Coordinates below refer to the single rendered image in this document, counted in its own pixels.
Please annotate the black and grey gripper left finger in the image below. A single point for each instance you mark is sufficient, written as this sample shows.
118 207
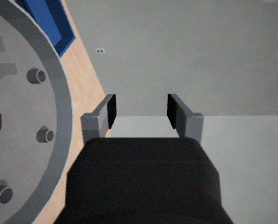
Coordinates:
97 123

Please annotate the blue crate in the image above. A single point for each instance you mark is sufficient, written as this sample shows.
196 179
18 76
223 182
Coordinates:
50 15

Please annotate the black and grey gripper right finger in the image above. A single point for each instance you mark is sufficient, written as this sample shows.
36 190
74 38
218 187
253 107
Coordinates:
186 123

